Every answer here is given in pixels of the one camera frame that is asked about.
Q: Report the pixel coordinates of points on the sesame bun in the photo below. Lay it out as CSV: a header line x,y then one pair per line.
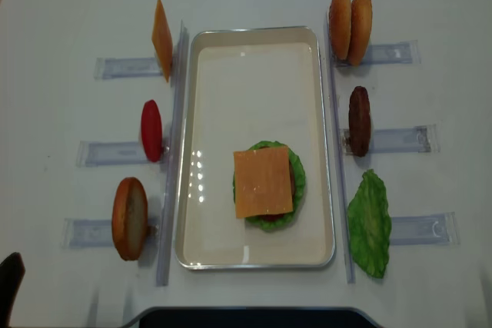
x,y
361,25
340,27

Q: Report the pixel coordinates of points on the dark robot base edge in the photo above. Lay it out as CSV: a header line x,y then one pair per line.
x,y
254,317

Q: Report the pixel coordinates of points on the orange cheese slice on burger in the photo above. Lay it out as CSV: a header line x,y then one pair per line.
x,y
262,182

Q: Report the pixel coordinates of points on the green lettuce in burger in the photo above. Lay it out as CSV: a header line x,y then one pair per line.
x,y
300,180

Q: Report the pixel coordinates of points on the red tomato slice in burger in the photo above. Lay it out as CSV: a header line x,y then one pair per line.
x,y
271,217

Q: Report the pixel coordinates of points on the upright red tomato slice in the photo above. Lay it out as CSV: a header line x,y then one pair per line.
x,y
151,131

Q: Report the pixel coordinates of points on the upright brown meat patty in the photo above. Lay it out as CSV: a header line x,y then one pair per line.
x,y
359,121

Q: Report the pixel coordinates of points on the upright orange cheese slice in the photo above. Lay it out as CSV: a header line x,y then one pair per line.
x,y
162,40

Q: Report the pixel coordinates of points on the upright green lettuce leaf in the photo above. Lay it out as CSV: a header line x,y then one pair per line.
x,y
370,225

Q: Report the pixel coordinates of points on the clear holder behind tomato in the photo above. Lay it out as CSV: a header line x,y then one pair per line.
x,y
96,154

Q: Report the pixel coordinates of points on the clear holder behind cheese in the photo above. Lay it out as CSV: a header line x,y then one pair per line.
x,y
113,68

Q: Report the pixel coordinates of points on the clear holder behind lettuce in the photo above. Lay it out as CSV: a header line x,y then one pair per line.
x,y
437,229

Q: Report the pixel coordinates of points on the cream metal tray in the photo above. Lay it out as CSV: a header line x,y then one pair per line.
x,y
248,87

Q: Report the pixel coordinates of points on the brown patty in burger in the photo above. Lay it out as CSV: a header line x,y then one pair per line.
x,y
292,179

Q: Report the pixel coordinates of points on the upright bottom bun slice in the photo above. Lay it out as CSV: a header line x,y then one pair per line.
x,y
129,220

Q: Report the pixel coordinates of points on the clear holder behind patty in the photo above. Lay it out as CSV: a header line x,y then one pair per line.
x,y
419,139

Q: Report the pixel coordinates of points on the clear holder behind top buns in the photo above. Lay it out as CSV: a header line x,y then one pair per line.
x,y
402,52

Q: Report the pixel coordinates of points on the clear holder behind bottom bun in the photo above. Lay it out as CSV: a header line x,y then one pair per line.
x,y
80,233

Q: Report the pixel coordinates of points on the left long clear acrylic rail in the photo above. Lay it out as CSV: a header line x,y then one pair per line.
x,y
173,173

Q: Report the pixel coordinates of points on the long clear acrylic rail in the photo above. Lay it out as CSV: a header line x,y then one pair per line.
x,y
173,173
338,152

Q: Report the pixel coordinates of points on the right long clear acrylic rail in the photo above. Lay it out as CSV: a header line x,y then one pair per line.
x,y
338,152

